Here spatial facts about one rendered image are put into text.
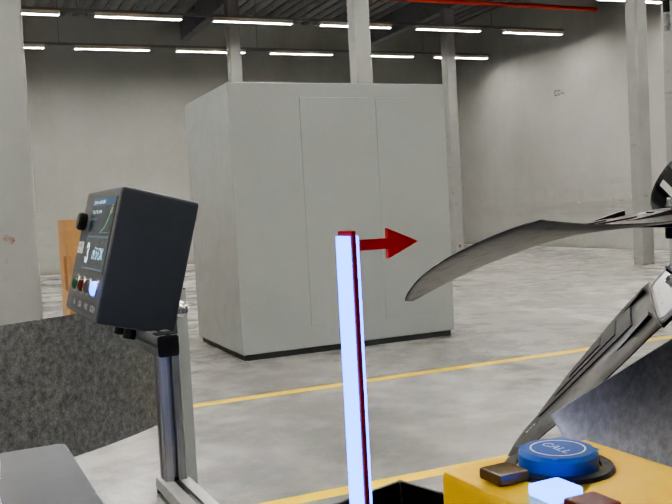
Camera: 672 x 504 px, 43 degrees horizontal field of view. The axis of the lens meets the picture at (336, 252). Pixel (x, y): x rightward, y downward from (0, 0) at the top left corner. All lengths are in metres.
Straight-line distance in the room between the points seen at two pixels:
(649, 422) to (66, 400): 1.94
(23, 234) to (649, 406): 4.36
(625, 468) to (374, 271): 6.93
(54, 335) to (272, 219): 4.66
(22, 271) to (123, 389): 2.36
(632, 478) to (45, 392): 2.15
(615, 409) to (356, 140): 6.58
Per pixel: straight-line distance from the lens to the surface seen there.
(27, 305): 4.96
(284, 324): 7.08
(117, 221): 1.19
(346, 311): 0.66
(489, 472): 0.44
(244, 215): 6.93
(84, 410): 2.57
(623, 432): 0.82
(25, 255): 4.95
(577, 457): 0.45
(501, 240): 0.67
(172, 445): 1.18
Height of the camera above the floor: 1.21
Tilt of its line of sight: 3 degrees down
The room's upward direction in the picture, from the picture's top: 3 degrees counter-clockwise
